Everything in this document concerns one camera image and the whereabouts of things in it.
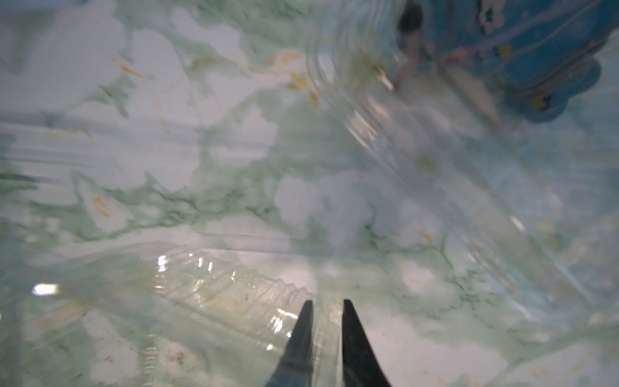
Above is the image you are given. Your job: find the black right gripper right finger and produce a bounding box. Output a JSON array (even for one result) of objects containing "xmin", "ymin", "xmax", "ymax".
[{"xmin": 342, "ymin": 299, "xmax": 391, "ymax": 387}]

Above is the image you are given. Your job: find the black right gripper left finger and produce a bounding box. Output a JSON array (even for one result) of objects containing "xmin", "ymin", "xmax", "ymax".
[{"xmin": 265, "ymin": 300, "xmax": 314, "ymax": 387}]

